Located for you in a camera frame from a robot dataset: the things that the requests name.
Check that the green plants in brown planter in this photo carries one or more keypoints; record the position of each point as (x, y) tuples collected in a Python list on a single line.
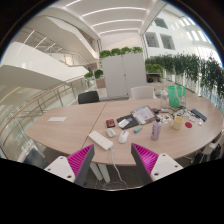
[(97, 74)]

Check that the white paper card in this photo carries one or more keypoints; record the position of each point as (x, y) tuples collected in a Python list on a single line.
[(192, 118)]

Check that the dark grey chair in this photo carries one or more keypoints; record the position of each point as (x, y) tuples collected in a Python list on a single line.
[(33, 159)]

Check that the green plant hedge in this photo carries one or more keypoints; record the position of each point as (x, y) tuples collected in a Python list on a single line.
[(193, 70)]

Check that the flat round red coaster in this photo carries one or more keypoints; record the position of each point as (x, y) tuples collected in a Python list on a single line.
[(188, 125)]

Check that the white paper sheet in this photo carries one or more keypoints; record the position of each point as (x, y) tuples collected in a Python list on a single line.
[(57, 119)]

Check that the purple drink bottle black cap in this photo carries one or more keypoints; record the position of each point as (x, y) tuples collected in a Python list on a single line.
[(156, 129)]

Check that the white cabinet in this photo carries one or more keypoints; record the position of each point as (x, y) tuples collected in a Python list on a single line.
[(123, 75)]

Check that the white computer mouse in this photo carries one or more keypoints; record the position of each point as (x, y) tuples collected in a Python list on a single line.
[(123, 136)]

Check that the black flat pouch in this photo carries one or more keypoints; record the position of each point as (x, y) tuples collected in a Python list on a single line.
[(133, 121)]

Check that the white ribbed card box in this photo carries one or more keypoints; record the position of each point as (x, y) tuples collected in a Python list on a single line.
[(123, 123)]

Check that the clear plastic water bottle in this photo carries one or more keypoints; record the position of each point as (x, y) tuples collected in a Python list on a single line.
[(164, 99)]

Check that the glass railing wooden handrail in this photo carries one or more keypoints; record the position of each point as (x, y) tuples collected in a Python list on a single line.
[(40, 103)]

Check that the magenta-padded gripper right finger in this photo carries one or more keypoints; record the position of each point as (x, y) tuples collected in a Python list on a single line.
[(165, 165)]

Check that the white chair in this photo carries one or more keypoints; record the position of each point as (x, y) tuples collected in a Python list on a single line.
[(142, 92)]

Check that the blue green small pack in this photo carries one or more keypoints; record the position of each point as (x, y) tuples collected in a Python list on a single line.
[(137, 129)]

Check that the green tote bag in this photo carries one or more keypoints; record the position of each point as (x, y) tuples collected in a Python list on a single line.
[(175, 96)]

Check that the colourful sticker sheet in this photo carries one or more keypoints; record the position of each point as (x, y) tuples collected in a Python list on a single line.
[(164, 118)]

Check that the pale yellow mug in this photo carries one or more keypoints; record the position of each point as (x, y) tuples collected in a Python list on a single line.
[(178, 123)]

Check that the clear plastic packet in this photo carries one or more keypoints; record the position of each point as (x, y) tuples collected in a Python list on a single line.
[(200, 123)]

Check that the ceiling light strips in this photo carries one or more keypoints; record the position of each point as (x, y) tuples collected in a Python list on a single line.
[(113, 9)]

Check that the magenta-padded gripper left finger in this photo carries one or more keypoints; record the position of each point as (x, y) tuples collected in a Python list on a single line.
[(58, 166)]

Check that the green plants atop cabinet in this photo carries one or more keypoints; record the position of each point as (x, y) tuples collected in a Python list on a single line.
[(120, 51)]

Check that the black red card case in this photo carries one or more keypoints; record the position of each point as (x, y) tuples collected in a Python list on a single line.
[(110, 123)]

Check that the black chair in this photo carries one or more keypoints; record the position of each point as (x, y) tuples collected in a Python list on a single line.
[(88, 97)]

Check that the dark blue keyboard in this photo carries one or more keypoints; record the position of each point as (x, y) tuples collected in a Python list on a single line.
[(199, 115)]

